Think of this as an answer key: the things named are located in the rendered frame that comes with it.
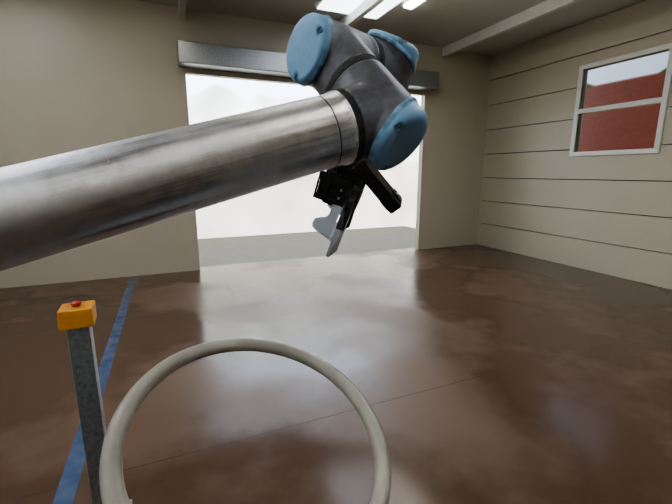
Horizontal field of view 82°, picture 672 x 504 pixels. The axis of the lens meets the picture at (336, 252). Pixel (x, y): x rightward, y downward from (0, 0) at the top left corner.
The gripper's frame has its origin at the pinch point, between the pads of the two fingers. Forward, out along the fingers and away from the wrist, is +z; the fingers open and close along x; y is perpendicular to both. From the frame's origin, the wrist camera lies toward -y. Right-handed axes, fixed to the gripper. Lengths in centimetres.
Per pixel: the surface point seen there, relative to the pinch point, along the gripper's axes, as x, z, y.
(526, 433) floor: -132, 136, -143
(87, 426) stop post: -29, 136, 79
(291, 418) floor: -115, 184, 0
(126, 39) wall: -482, 34, 417
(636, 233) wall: -554, 60, -378
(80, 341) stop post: -38, 99, 90
